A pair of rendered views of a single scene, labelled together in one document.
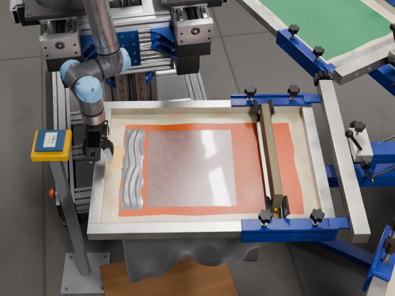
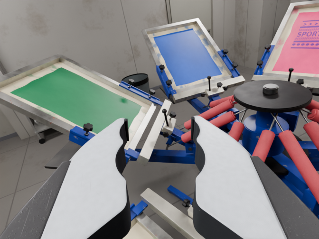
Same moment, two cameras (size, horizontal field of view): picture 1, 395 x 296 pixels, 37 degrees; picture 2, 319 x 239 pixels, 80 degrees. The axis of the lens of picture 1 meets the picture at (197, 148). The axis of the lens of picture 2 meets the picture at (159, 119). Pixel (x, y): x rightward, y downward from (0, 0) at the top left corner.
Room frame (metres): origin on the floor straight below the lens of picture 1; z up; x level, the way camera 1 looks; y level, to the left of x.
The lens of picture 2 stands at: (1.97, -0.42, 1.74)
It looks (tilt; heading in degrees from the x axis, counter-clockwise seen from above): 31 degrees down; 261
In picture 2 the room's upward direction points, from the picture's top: 11 degrees counter-clockwise
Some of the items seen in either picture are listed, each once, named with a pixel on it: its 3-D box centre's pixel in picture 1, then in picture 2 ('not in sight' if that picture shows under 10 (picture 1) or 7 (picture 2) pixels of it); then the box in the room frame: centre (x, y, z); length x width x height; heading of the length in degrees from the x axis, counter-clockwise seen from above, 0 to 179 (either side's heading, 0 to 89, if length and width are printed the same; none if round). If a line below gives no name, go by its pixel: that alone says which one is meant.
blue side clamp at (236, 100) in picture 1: (270, 104); not in sight; (1.59, -0.27, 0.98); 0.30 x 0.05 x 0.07; 92
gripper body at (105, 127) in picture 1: (96, 129); not in sight; (1.32, 0.33, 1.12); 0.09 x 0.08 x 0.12; 2
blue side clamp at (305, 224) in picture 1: (288, 229); not in sight; (1.04, -0.29, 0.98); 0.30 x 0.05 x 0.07; 92
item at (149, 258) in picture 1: (194, 249); not in sight; (1.10, 0.01, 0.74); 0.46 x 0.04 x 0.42; 92
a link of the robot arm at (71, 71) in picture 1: (80, 76); not in sight; (1.41, 0.37, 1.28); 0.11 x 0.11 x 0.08; 33
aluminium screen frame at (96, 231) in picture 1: (209, 163); not in sight; (1.31, -0.04, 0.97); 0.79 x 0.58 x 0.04; 92
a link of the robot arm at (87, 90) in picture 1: (89, 95); not in sight; (1.32, 0.34, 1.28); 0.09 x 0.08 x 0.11; 33
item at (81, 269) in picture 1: (71, 217); not in sight; (1.41, 0.53, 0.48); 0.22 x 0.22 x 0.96; 2
